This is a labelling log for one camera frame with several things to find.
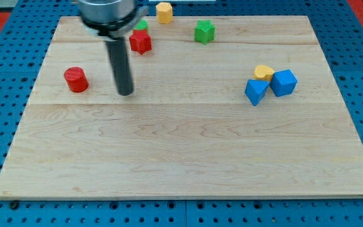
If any red star block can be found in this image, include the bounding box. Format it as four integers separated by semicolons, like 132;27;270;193
129;30;152;54

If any green star block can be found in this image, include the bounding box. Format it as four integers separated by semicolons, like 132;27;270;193
194;20;216;45

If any wooden board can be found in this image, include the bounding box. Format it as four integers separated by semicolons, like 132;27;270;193
0;16;363;201

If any blue triangle block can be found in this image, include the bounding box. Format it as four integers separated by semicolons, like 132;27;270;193
245;79;270;106

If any yellow heart block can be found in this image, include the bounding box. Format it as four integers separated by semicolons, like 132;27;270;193
253;64;275;82

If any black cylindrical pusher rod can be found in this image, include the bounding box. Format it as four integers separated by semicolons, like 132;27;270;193
105;37;134;96

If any green round block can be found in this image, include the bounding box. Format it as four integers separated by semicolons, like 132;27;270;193
134;20;148;31

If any yellow hexagon block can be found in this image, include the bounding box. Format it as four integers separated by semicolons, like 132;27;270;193
156;2;173;24

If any blue cube block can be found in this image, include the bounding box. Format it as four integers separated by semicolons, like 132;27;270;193
270;69;297;97

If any red cylinder block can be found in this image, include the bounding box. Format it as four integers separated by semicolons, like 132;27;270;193
64;67;89;93

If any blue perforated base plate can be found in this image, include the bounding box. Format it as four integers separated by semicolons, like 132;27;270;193
0;0;363;226

